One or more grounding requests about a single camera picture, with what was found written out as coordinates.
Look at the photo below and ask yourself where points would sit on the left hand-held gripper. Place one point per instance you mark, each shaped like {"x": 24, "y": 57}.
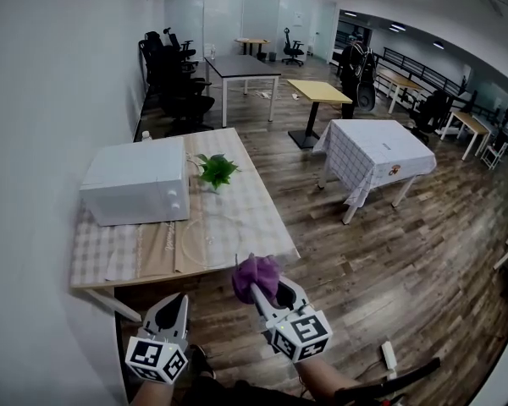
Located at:
{"x": 152, "y": 355}

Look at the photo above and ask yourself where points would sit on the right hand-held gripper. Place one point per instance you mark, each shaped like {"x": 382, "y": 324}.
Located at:
{"x": 300, "y": 336}

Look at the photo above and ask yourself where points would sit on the purple cloth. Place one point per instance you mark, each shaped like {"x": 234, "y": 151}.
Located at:
{"x": 254, "y": 277}

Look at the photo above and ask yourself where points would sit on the clear glass plate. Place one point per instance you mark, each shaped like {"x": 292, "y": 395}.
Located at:
{"x": 211, "y": 241}

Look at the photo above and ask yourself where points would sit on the person's right forearm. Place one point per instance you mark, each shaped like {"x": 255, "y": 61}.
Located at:
{"x": 321, "y": 379}

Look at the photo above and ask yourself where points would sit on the person's left forearm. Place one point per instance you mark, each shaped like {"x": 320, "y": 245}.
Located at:
{"x": 150, "y": 393}

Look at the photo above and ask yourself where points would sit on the white microwave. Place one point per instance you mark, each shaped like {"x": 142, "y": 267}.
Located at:
{"x": 135, "y": 176}

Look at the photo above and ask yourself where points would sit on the person's black shoe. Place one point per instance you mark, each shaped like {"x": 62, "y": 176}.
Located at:
{"x": 201, "y": 362}

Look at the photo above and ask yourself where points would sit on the person's black clothing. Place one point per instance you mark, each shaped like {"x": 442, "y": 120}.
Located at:
{"x": 245, "y": 396}

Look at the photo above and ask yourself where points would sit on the small white-legged table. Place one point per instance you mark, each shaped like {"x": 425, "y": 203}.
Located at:
{"x": 350, "y": 214}

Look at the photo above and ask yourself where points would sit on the white power strip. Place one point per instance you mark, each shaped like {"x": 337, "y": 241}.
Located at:
{"x": 389, "y": 353}

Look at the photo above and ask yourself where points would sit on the green potted plant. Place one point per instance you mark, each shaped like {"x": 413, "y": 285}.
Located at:
{"x": 218, "y": 171}

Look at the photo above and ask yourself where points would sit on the clear plastic bottle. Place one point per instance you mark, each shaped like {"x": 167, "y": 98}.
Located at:
{"x": 145, "y": 136}

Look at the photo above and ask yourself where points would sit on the black office chair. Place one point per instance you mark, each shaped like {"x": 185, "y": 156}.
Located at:
{"x": 154, "y": 49}
{"x": 178, "y": 45}
{"x": 173, "y": 78}
{"x": 432, "y": 112}
{"x": 292, "y": 47}
{"x": 182, "y": 108}

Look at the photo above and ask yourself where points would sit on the dark table white legs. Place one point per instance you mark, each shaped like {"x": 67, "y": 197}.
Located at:
{"x": 241, "y": 65}

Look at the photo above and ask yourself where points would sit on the wooden top white-legged table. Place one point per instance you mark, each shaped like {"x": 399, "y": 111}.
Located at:
{"x": 470, "y": 123}
{"x": 400, "y": 78}

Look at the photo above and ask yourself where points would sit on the white chair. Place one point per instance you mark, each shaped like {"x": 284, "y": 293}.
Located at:
{"x": 496, "y": 152}

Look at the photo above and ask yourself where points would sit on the round wooden table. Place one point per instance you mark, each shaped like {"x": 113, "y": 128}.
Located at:
{"x": 252, "y": 40}

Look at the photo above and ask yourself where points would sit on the black railing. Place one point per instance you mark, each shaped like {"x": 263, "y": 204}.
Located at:
{"x": 427, "y": 68}

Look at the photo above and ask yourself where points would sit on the yellow pedestal table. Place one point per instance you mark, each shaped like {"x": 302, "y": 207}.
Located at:
{"x": 319, "y": 90}

